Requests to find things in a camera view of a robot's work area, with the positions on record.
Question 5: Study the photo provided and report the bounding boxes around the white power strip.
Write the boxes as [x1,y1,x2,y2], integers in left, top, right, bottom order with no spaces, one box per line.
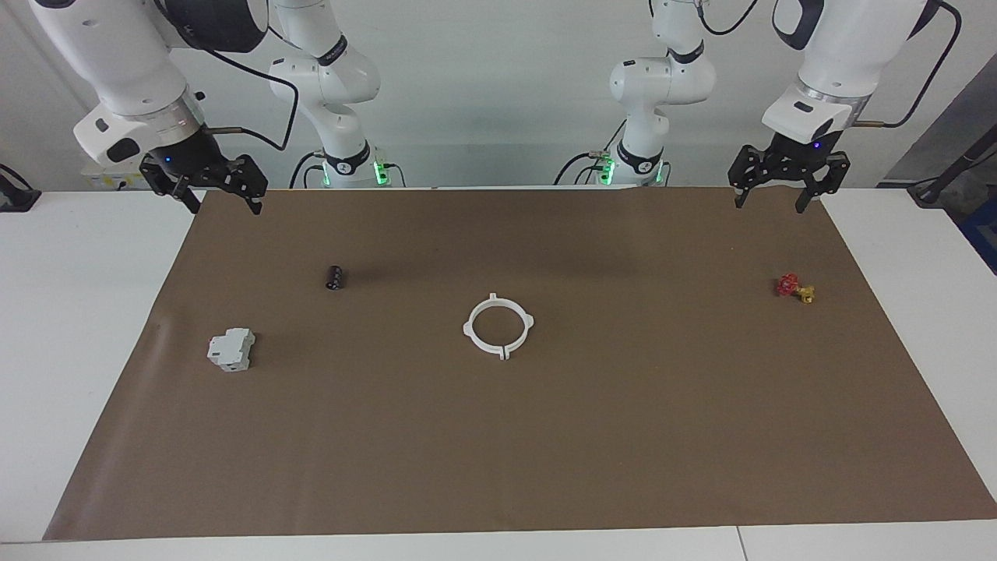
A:
[82,165,145,192]

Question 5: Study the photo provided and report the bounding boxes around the white circuit breaker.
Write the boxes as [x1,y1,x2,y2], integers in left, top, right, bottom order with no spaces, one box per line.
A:
[206,327,255,372]

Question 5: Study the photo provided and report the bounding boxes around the white half-ring pipe clamp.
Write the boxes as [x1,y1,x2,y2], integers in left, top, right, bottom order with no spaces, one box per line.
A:
[489,293,535,362]
[463,293,509,362]

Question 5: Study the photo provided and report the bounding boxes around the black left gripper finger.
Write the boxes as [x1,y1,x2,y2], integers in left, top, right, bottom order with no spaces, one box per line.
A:
[728,146,768,210]
[796,153,850,213]

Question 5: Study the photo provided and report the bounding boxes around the black clamp with cable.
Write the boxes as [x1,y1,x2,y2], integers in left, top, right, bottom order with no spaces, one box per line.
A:
[0,164,41,213]

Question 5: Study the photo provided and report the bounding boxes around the black right arm base cables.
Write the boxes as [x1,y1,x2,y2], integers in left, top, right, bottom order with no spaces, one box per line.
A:
[288,150,326,189]

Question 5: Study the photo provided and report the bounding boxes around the dark grey partition panel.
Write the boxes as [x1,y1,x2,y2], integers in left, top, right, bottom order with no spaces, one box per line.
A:
[879,53,997,188]

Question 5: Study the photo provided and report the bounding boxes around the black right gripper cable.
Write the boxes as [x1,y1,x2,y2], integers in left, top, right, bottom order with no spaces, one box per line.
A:
[199,23,301,151]

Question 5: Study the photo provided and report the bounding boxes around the red-handled brass valve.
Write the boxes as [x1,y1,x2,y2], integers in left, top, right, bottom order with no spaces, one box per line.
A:
[774,273,816,305]

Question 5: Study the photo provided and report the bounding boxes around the black left arm base cables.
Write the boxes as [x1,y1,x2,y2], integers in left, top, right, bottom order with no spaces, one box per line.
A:
[553,117,625,188]

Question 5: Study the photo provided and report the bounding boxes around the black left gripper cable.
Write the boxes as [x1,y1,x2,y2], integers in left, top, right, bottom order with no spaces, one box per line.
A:
[697,0,963,129]

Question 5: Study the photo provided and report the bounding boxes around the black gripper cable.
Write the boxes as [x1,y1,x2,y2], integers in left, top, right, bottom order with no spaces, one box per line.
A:
[697,0,963,129]
[199,23,301,151]

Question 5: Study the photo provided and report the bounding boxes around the brown table mat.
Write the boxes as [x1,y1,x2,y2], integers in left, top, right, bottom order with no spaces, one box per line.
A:
[43,185,997,541]

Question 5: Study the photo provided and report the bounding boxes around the blue box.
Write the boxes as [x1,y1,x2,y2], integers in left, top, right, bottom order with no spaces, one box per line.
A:
[960,195,997,275]

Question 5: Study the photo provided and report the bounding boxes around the black tripod stand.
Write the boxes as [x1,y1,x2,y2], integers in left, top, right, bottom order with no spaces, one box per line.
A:
[907,125,997,206]

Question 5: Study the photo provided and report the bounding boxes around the black arm base cables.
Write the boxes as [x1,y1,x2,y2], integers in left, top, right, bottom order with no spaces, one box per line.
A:
[553,117,625,188]
[288,150,326,189]

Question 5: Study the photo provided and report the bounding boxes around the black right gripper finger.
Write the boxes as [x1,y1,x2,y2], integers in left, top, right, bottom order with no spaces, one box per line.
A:
[140,157,200,213]
[226,155,270,216]

